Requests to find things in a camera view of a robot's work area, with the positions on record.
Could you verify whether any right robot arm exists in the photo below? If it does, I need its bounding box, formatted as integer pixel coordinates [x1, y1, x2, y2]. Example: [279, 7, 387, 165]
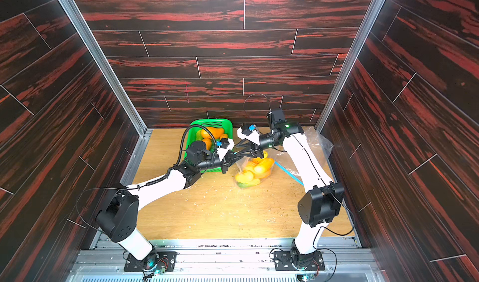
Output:
[237, 121, 344, 257]

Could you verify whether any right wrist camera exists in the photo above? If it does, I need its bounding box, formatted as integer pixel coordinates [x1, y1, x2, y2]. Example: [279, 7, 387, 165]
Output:
[237, 124, 260, 145]

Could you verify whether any aluminium front rail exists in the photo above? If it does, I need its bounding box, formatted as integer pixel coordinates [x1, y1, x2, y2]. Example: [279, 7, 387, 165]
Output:
[66, 237, 387, 282]

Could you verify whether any green plastic basket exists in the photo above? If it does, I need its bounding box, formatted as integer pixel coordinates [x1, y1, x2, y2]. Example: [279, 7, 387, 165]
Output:
[176, 119, 236, 175]

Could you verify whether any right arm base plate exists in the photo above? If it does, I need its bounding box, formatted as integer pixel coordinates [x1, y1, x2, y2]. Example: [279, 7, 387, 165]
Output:
[269, 248, 325, 272]

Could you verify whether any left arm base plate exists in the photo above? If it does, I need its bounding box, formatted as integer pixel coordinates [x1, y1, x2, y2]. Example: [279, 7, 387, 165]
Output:
[123, 251, 178, 275]

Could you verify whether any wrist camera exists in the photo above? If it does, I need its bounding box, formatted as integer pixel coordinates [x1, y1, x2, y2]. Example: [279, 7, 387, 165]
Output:
[237, 124, 260, 145]
[217, 138, 235, 161]

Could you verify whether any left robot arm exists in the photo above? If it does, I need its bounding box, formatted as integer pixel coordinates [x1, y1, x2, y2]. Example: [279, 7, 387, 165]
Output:
[96, 139, 235, 268]

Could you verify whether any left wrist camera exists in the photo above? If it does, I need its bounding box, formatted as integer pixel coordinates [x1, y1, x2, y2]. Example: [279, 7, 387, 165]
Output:
[217, 138, 235, 161]

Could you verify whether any clear zip-top bag blue zipper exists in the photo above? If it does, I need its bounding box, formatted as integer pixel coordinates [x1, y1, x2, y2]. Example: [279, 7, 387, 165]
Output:
[235, 150, 277, 188]

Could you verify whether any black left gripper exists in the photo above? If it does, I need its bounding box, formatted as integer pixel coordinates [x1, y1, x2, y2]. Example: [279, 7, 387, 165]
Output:
[194, 151, 242, 175]

